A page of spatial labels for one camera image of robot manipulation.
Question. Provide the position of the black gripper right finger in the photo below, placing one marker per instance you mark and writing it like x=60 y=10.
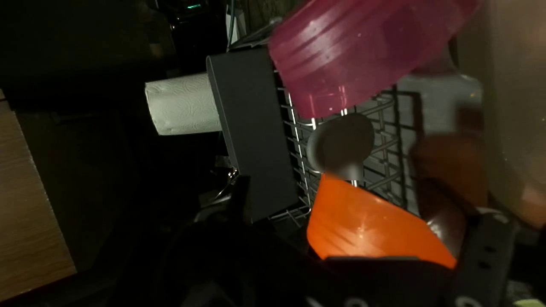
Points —
x=483 y=257

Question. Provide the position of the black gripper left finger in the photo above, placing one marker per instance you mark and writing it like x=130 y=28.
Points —
x=239 y=267

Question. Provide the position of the orange plastic bowl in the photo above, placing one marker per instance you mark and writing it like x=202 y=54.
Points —
x=364 y=228

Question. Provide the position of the black dish drying rack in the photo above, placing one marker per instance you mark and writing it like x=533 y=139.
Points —
x=250 y=126

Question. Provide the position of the magenta plastic bowl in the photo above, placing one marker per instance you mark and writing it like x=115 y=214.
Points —
x=352 y=52

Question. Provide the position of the white cup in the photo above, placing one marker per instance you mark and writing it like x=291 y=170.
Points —
x=181 y=103

